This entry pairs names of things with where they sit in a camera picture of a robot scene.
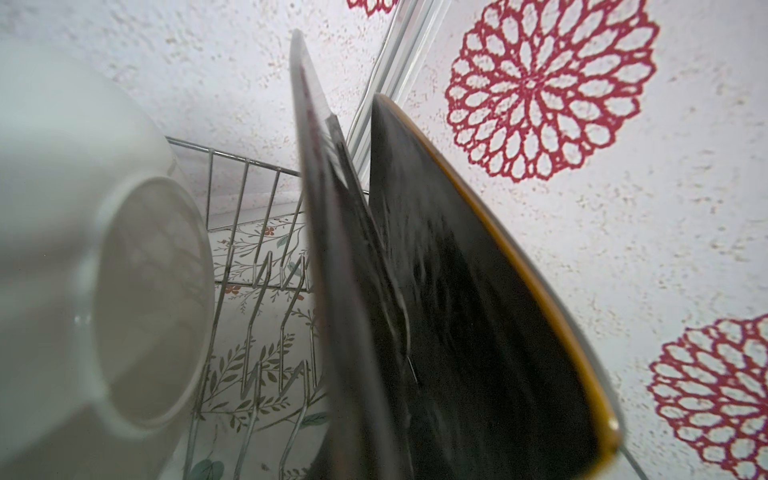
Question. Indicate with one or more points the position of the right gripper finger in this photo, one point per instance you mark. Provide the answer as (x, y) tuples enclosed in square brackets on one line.
[(321, 467)]

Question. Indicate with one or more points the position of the large black square plate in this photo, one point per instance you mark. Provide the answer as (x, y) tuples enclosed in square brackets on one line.
[(360, 322)]

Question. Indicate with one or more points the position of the black plate with gold rim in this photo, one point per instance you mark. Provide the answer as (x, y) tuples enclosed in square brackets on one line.
[(508, 386)]

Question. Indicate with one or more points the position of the white round bowl back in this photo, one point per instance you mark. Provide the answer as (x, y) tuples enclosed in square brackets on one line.
[(106, 277)]

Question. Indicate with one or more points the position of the wire dish rack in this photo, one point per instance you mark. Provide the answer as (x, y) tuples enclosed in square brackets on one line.
[(262, 409)]

